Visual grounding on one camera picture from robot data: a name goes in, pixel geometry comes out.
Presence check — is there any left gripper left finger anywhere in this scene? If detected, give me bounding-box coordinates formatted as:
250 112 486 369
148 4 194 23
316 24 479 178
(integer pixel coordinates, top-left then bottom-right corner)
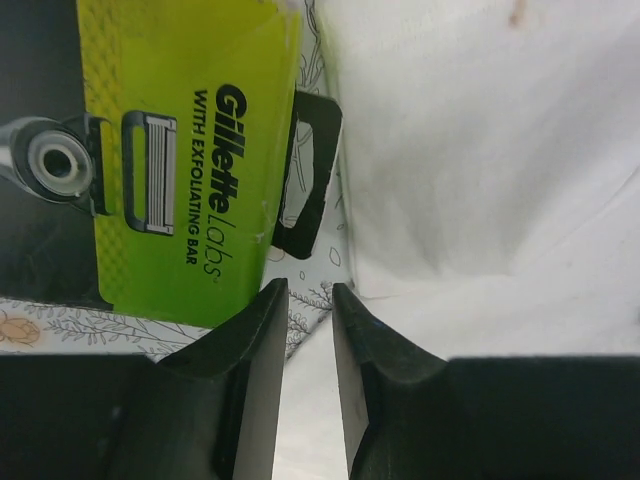
1 279 288 479

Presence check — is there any black green cardboard box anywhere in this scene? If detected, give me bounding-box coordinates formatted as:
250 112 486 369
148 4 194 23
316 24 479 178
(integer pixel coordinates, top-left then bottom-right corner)
1 1 342 327

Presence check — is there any white t-shirt daisy print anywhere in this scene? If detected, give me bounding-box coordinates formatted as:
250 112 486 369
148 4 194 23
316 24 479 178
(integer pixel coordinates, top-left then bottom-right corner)
272 0 640 480

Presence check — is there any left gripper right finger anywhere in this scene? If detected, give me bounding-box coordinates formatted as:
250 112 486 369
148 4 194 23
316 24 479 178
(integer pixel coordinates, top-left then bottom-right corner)
332 283 639 479

